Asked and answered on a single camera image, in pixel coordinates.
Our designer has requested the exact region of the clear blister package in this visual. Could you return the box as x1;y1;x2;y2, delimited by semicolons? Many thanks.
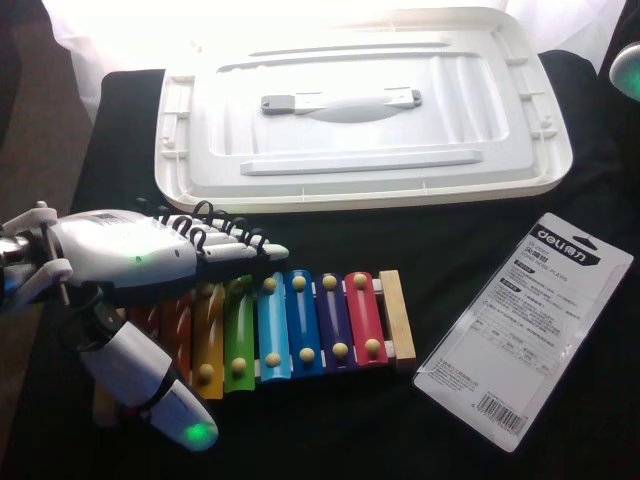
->
412;212;635;455

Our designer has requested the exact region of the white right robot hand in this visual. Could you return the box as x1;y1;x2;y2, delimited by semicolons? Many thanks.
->
607;43;640;104

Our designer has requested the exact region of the white plastic tray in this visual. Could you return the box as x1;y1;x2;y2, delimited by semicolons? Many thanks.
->
154;5;574;215

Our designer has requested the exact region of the rainbow wooden toy xylophone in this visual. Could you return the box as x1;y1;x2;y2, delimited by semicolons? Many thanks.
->
92;269;417;427

